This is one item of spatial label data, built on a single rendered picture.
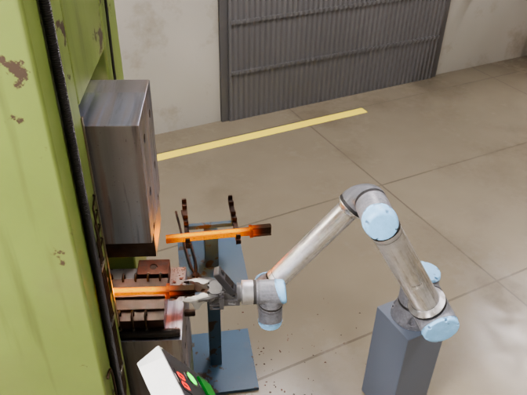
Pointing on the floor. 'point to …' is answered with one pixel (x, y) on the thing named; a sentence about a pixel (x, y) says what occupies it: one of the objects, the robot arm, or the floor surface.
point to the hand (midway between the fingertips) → (185, 289)
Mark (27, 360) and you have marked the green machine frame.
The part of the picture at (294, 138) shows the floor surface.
